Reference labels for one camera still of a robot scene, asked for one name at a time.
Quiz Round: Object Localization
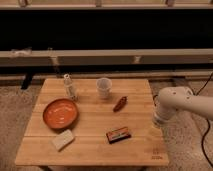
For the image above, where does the white ceramic cup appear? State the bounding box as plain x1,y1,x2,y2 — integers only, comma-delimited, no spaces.
96,77,112,99

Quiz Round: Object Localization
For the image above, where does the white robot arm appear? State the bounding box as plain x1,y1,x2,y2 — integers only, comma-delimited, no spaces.
153,86,213,127

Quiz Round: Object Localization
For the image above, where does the orange ceramic bowl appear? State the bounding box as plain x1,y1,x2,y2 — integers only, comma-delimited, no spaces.
43,98,78,129

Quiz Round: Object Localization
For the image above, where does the brown chili pepper toy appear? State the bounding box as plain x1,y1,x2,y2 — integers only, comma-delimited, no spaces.
113,96,127,112

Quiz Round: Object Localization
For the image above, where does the wooden table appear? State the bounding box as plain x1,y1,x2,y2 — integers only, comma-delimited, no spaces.
15,78,169,166

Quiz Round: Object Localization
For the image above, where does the clear plastic bottle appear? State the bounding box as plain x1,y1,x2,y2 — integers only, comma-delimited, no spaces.
64,74,77,101

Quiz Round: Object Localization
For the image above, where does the orange black small box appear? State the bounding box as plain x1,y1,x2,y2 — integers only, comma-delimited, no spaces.
106,127,131,144

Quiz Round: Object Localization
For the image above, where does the white sponge block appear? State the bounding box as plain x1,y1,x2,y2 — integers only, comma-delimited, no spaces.
52,130,74,151

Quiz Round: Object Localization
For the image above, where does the black power cable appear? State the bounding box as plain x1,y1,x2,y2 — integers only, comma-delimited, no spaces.
194,71,213,168

